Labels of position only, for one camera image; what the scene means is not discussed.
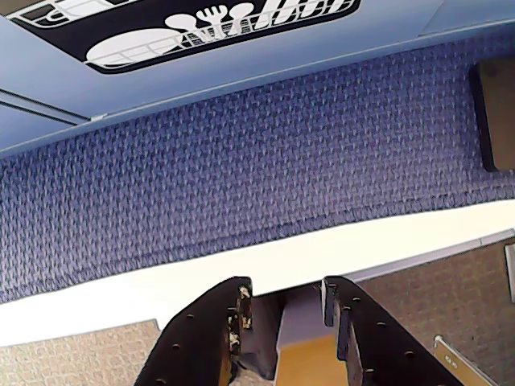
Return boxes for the dark brown block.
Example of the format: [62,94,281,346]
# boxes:
[468,55,515,174]

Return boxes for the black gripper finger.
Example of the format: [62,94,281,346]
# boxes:
[323,276,500,386]
[134,276,254,386]

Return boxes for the light blue toy kitchen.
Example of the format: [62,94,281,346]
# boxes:
[0,0,515,154]

